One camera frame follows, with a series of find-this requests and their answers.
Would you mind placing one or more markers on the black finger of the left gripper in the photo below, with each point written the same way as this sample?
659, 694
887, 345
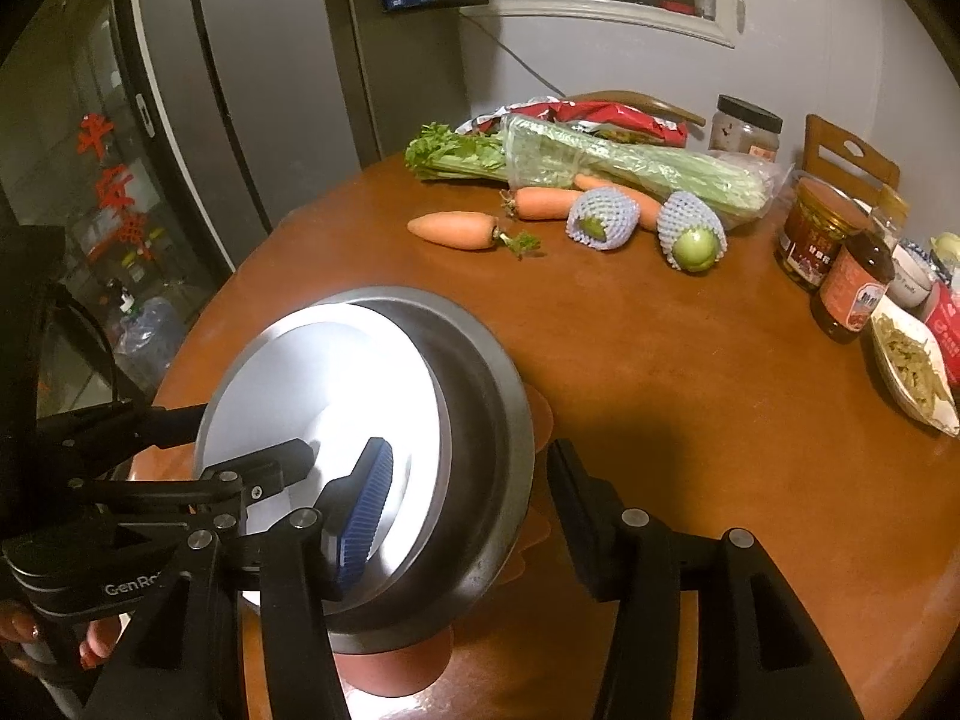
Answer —
268, 471

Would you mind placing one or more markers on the green fruit foam net right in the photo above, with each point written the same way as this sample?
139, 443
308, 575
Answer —
690, 234

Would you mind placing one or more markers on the carrot front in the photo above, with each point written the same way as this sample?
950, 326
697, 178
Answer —
471, 231

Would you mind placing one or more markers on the brown sauce bottle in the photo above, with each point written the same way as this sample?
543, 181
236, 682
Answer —
851, 291

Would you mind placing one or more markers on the wooden chair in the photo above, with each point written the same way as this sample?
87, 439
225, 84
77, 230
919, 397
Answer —
845, 161

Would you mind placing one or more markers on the water jug on floor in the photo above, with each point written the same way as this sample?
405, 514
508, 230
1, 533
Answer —
150, 339

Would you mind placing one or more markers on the white dish with pickles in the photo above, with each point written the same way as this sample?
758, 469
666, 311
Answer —
909, 359

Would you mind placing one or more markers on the pink plastic plate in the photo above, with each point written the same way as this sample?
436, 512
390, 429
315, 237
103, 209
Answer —
391, 674

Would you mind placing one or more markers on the red tissue pack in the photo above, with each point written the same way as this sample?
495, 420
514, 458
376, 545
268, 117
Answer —
941, 316

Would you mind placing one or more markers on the chili sauce glass jar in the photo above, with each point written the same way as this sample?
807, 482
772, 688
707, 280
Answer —
820, 220

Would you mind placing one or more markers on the person's left hand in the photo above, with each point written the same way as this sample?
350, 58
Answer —
19, 627

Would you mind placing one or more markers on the green fruit foam net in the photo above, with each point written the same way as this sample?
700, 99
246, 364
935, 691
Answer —
690, 234
602, 219

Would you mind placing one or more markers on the small white ceramic bowl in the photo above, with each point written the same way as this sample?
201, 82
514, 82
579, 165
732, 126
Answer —
914, 278

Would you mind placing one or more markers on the red snack bag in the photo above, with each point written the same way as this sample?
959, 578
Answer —
613, 121

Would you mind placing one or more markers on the grey refrigerator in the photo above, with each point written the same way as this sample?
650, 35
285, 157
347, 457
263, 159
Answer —
261, 104

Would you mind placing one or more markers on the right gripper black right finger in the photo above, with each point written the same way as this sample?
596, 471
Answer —
590, 512

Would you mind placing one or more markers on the carrot middle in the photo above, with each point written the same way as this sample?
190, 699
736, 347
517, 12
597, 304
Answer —
540, 203

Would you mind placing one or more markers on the plastic jar black lid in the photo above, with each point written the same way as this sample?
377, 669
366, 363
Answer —
742, 127

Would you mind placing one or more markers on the green fruit foam net left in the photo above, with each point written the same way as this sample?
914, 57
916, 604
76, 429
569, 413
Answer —
602, 219

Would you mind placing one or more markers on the large steel bowl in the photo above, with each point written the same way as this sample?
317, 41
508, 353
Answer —
493, 453

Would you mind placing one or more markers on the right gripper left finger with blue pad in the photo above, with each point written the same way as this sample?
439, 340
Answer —
350, 510

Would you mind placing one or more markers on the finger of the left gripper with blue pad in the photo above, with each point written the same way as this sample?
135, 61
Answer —
124, 425

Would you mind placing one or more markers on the celery in plastic bag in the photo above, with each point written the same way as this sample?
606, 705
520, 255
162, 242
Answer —
527, 152

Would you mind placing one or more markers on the red white enamel bowl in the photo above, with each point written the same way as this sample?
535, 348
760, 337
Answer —
334, 375

